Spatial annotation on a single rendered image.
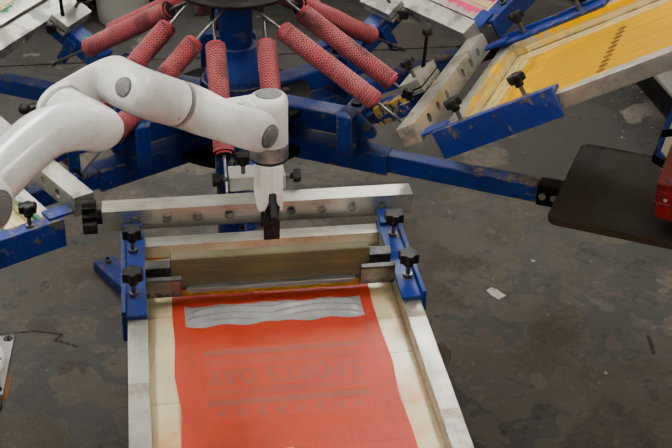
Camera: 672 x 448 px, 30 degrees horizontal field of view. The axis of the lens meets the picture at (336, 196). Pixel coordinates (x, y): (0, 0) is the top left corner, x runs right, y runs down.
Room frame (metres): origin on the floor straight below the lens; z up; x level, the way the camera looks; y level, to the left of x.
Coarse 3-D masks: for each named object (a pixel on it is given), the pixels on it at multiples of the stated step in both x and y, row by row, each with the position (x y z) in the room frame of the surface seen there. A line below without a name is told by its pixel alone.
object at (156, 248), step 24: (168, 240) 2.28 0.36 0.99; (192, 240) 2.29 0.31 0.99; (216, 240) 2.29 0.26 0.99; (240, 240) 2.29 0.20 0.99; (264, 240) 2.30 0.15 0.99; (288, 240) 2.31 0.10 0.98; (312, 240) 2.31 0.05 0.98; (336, 240) 2.32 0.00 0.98; (360, 240) 2.33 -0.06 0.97; (408, 312) 2.04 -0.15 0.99; (144, 336) 1.94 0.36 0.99; (432, 336) 1.96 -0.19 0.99; (144, 360) 1.86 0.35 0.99; (432, 360) 1.88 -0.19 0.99; (144, 384) 1.79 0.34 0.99; (432, 384) 1.81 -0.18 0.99; (144, 408) 1.73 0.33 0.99; (456, 408) 1.74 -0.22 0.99; (144, 432) 1.66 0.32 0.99; (456, 432) 1.68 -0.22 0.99
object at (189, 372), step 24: (192, 336) 1.99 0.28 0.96; (216, 336) 1.99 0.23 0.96; (240, 336) 1.99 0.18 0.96; (264, 336) 1.99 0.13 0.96; (192, 360) 1.91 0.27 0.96; (192, 384) 1.84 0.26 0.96; (192, 408) 1.77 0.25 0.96; (192, 432) 1.71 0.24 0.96; (216, 432) 1.71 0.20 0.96; (240, 432) 1.71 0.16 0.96; (264, 432) 1.71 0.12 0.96; (288, 432) 1.71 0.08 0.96
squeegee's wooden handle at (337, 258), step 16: (176, 256) 2.11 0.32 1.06; (192, 256) 2.11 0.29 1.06; (208, 256) 2.12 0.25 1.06; (224, 256) 2.12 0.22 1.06; (240, 256) 2.13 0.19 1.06; (256, 256) 2.13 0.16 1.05; (272, 256) 2.13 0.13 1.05; (288, 256) 2.14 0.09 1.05; (304, 256) 2.14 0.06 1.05; (320, 256) 2.15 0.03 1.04; (336, 256) 2.16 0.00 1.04; (352, 256) 2.16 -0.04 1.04; (368, 256) 2.17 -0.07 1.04; (176, 272) 2.10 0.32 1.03; (192, 272) 2.11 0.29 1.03; (208, 272) 2.11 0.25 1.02; (224, 272) 2.12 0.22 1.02; (240, 272) 2.12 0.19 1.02; (256, 272) 2.13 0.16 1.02; (272, 272) 2.13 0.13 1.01; (288, 272) 2.14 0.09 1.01; (304, 272) 2.14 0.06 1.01; (320, 272) 2.15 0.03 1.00; (336, 272) 2.16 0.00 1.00; (352, 272) 2.16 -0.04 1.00
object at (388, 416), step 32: (320, 288) 2.16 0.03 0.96; (352, 288) 2.17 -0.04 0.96; (288, 320) 2.05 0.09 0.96; (320, 320) 2.05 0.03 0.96; (352, 320) 2.05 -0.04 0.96; (384, 352) 1.95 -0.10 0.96; (384, 384) 1.85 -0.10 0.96; (320, 416) 1.76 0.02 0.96; (352, 416) 1.76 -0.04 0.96; (384, 416) 1.76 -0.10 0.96
